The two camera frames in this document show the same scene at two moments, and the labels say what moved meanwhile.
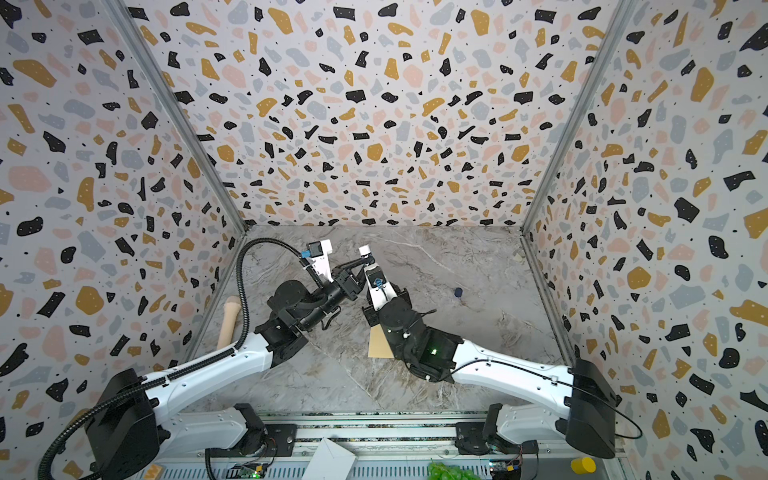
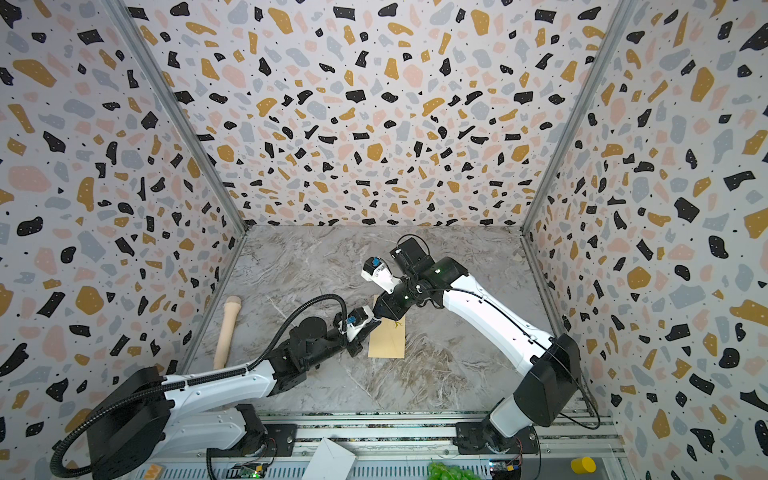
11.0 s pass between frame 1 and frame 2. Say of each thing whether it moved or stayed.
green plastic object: stayed
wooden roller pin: stayed
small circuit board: stayed
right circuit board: stayed
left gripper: moved
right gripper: moved
